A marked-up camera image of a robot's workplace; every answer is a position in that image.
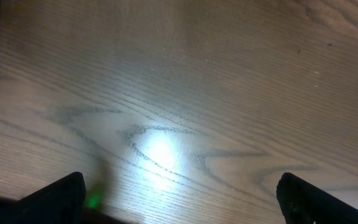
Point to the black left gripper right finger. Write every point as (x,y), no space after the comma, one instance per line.
(303,203)

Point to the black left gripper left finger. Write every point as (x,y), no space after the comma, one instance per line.
(60,202)

